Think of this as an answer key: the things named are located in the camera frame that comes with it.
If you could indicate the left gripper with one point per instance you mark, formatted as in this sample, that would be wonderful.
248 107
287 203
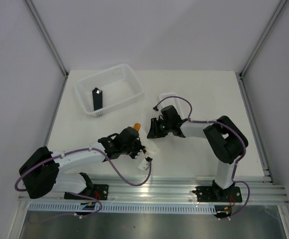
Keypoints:
140 149

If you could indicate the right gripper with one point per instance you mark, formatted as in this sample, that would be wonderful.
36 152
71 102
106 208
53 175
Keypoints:
154 132

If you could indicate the orange plastic spoon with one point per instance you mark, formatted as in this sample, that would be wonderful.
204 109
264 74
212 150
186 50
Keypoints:
137 126

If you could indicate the white paper napkin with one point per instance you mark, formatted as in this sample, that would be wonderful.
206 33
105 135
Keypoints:
151 148

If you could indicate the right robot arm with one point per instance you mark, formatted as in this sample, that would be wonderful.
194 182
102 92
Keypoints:
226 141

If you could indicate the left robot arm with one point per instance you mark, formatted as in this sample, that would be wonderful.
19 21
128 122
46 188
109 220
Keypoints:
46 171

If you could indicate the small white utensil tray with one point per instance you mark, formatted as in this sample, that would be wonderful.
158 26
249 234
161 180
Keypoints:
170 100

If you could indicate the large white plastic basket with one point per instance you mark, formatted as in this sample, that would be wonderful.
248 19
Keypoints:
121 87

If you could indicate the black block in basket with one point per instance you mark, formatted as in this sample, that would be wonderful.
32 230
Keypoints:
97 96

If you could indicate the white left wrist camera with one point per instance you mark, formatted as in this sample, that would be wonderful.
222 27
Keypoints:
143 163

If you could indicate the aluminium mounting rail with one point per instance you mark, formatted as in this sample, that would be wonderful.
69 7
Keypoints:
178 190

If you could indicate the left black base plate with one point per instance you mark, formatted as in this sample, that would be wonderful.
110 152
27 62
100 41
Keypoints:
99 192

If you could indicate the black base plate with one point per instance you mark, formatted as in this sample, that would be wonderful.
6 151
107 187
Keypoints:
99 192
206 194

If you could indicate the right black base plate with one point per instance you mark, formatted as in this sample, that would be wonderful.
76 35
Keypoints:
206 194

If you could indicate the white slotted cable duct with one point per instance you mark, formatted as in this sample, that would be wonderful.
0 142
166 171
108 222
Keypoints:
192 209

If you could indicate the left aluminium frame post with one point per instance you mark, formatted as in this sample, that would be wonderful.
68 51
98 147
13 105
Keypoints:
33 12

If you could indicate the aluminium frame post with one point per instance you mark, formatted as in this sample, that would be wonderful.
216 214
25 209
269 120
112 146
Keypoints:
33 12
265 34

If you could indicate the right aluminium frame post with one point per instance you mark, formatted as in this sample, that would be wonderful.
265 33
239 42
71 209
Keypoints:
265 34

